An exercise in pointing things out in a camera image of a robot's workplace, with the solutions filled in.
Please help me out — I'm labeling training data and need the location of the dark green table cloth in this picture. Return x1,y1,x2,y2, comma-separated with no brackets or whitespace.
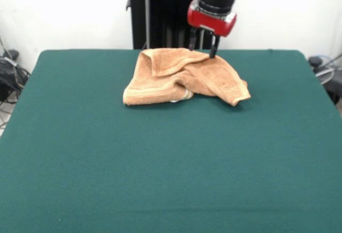
0,49,342,233

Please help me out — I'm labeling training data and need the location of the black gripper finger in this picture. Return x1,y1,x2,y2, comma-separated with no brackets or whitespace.
189,27,198,52
208,34,221,60

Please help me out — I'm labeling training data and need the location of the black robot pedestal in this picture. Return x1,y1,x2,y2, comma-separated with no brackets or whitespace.
125,0,215,50

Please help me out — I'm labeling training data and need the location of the tan terry towel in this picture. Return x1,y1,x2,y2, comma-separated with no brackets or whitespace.
122,47,252,107

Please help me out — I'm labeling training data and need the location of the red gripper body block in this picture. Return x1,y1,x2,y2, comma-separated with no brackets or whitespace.
186,0,238,38

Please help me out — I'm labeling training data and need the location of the black floor equipment lump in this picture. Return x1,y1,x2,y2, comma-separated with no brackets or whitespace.
308,55,342,106
0,50,30,103

